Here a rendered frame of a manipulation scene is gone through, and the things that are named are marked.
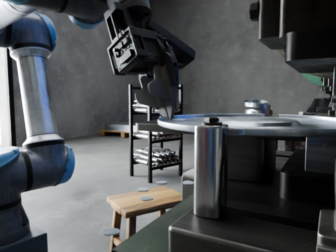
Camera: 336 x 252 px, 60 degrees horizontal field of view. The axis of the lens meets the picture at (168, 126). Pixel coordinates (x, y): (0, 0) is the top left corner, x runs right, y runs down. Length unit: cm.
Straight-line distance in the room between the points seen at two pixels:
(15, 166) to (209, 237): 67
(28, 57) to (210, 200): 78
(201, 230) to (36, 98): 74
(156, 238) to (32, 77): 68
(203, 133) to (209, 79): 731
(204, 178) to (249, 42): 713
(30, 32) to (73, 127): 531
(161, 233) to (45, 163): 55
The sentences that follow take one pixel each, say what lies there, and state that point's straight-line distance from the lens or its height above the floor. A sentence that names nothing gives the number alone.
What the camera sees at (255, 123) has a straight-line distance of 40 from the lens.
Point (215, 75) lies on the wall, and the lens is 752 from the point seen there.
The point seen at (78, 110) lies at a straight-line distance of 631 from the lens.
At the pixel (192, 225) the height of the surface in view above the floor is 71.
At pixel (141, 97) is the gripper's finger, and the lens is 50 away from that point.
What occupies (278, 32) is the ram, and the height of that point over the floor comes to 90.
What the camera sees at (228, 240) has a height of 70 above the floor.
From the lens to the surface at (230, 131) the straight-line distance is 30.
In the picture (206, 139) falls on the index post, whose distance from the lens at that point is 27.
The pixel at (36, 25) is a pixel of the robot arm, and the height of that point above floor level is 103.
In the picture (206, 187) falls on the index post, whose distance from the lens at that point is 28.
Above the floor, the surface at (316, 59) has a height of 86.
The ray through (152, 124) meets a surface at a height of 78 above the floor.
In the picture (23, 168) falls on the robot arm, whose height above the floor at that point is 63.
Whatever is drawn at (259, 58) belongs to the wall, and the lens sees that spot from 726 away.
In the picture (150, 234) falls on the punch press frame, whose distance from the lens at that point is 40.
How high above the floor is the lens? 82
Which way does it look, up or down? 6 degrees down
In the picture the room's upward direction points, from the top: straight up
